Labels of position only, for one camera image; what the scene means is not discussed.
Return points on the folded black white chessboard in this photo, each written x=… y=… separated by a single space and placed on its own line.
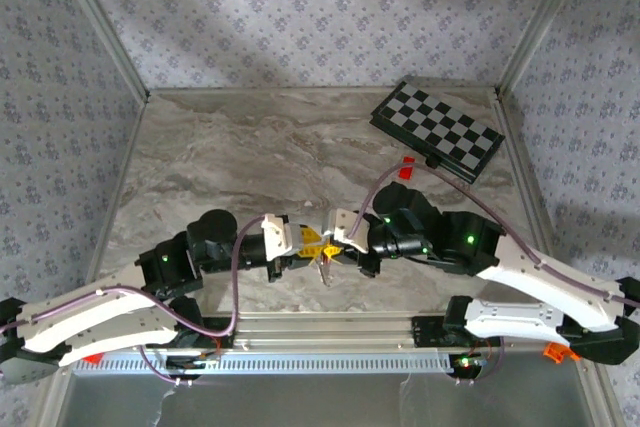
x=440 y=122

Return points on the aluminium front rail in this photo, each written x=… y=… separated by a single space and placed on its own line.
x=325 y=329

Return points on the small circuit board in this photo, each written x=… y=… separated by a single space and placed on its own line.
x=472 y=362
x=192 y=362

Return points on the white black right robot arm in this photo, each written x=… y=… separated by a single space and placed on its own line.
x=540 y=287

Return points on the aluminium frame post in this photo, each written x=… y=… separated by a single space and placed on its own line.
x=540 y=22
x=107 y=29

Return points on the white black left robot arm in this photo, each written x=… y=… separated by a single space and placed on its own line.
x=100 y=322

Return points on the small red plastic block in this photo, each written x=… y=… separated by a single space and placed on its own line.
x=406 y=172

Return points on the clear plastic bag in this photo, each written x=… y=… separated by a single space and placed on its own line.
x=325 y=277

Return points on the aluminium side rail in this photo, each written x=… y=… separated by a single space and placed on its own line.
x=112 y=202
x=535 y=197

